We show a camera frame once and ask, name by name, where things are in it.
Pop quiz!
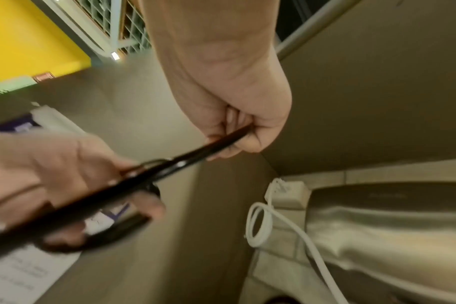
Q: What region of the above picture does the yellow overhead panel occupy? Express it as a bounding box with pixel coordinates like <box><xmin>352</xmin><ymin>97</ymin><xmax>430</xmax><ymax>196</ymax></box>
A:
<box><xmin>0</xmin><ymin>0</ymin><xmax>92</xmax><ymax>83</ymax></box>

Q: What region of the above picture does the person's left hand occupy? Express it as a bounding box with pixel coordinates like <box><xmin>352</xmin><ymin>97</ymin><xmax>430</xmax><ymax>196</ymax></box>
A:
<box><xmin>0</xmin><ymin>130</ymin><xmax>167</xmax><ymax>254</ymax></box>

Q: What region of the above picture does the white and purple microwave poster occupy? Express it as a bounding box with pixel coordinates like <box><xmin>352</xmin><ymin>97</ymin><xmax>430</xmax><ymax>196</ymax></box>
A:
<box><xmin>0</xmin><ymin>102</ymin><xmax>131</xmax><ymax>304</ymax></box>

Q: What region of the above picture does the white lattice grille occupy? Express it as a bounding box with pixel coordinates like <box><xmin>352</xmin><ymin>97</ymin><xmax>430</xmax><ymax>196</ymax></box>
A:
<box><xmin>73</xmin><ymin>0</ymin><xmax>154</xmax><ymax>54</ymax></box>

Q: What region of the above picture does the white cable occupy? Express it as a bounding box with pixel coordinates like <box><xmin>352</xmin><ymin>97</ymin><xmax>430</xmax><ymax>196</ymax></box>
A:
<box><xmin>244</xmin><ymin>178</ymin><xmax>349</xmax><ymax>304</ymax></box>

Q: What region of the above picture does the stainless steel hand dryer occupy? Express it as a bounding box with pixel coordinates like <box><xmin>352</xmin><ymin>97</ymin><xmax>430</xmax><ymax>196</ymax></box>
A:
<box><xmin>304</xmin><ymin>182</ymin><xmax>456</xmax><ymax>304</ymax></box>

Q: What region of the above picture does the grey metal bar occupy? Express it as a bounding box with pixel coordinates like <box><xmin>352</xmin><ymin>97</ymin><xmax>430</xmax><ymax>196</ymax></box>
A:
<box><xmin>274</xmin><ymin>0</ymin><xmax>364</xmax><ymax>60</ymax></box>

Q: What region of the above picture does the black power cord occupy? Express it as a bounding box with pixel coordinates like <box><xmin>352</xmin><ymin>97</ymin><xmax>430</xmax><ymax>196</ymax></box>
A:
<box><xmin>0</xmin><ymin>124</ymin><xmax>255</xmax><ymax>262</ymax></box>

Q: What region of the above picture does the person's right hand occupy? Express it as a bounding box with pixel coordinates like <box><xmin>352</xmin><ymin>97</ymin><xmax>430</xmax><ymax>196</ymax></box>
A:
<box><xmin>137</xmin><ymin>0</ymin><xmax>292</xmax><ymax>163</ymax></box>

